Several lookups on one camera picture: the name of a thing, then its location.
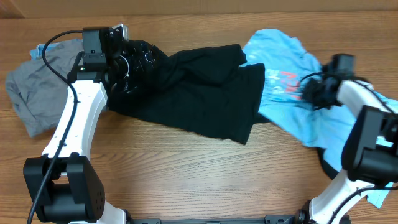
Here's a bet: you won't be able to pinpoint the black garment under pile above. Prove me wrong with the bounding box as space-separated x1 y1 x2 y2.
317 147 342 179

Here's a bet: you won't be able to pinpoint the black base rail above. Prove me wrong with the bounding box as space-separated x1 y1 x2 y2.
126 215 315 224

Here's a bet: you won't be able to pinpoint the blue denim folded garment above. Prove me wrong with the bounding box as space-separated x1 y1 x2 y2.
29 42 62 60

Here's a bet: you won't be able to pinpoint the black shorts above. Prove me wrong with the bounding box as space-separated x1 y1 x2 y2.
108 44 268 144

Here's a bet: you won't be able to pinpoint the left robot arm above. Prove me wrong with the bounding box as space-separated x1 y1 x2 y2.
23 24 155 223

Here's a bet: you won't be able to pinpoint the light blue t-shirt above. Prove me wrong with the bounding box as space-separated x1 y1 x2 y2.
239 28 398 209

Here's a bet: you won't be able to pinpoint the grey folded shorts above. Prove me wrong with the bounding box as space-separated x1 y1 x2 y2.
6 39 83 138

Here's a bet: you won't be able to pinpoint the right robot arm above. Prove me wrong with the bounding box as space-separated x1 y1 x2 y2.
290 54 397 224

